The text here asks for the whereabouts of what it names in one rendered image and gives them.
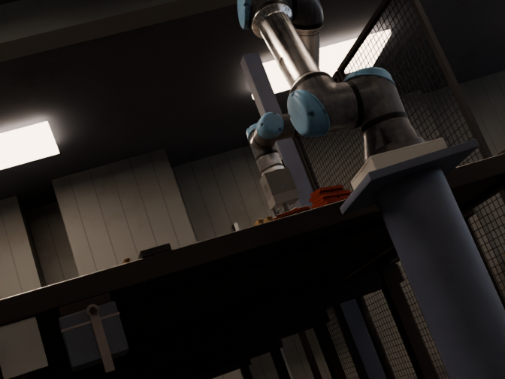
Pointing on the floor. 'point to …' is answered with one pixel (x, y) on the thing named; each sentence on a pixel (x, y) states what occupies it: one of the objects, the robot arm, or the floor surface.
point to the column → (440, 259)
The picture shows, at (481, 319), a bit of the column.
